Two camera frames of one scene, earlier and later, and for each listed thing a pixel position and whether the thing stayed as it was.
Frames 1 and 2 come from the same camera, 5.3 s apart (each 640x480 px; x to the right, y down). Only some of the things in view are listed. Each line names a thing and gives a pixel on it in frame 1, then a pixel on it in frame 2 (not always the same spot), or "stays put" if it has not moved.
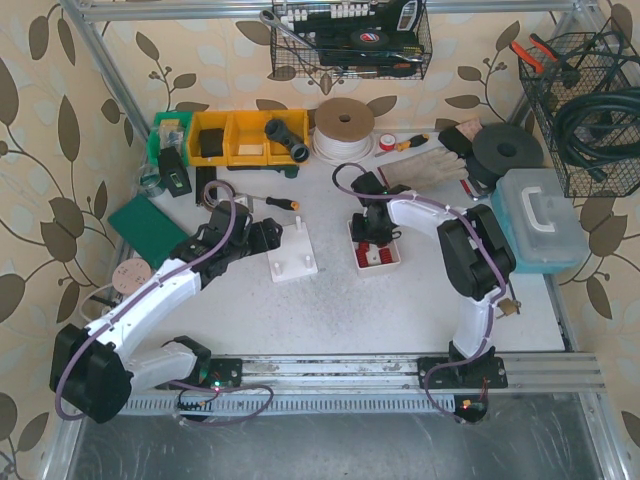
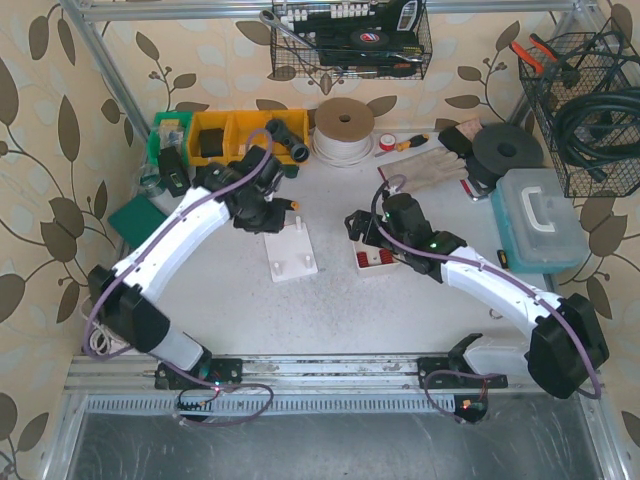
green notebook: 150,229 stays put
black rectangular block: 453,140 stays put
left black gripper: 272,235 → 273,220
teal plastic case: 543,228 stays put
